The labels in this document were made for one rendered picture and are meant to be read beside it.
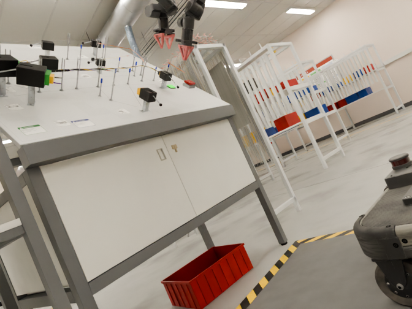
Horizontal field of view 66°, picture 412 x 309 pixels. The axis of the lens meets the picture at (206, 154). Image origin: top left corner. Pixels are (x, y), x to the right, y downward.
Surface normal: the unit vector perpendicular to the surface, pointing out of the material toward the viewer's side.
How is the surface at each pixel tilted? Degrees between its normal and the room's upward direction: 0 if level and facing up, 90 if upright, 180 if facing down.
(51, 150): 90
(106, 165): 90
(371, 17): 90
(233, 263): 90
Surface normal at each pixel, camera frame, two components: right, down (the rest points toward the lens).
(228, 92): -0.68, 0.27
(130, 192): 0.69, -0.35
